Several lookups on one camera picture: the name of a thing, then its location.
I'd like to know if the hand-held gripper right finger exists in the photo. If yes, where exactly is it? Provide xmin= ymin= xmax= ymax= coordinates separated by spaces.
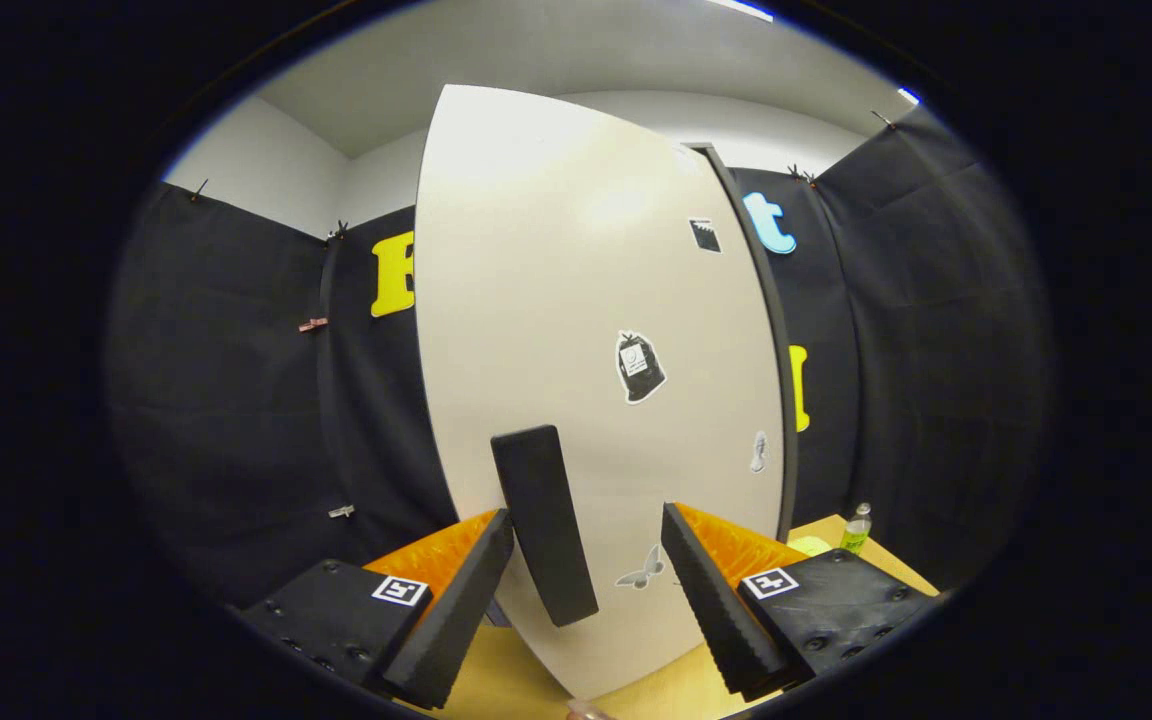
xmin=660 ymin=504 xmax=942 ymax=701

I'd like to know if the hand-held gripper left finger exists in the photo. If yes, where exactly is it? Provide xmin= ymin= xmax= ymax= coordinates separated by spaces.
xmin=236 ymin=508 xmax=517 ymax=711

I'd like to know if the grey shoe cabinet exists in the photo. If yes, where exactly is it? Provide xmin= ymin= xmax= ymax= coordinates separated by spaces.
xmin=681 ymin=142 xmax=800 ymax=543

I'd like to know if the green drink bottle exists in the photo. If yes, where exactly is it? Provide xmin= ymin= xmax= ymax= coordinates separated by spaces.
xmin=840 ymin=502 xmax=874 ymax=555

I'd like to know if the beige shoe cabinet door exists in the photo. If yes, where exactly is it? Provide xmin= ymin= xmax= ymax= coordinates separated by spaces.
xmin=414 ymin=84 xmax=788 ymax=700

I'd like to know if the black cabinet door handle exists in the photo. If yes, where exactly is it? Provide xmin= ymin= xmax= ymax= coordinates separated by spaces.
xmin=491 ymin=425 xmax=600 ymax=628

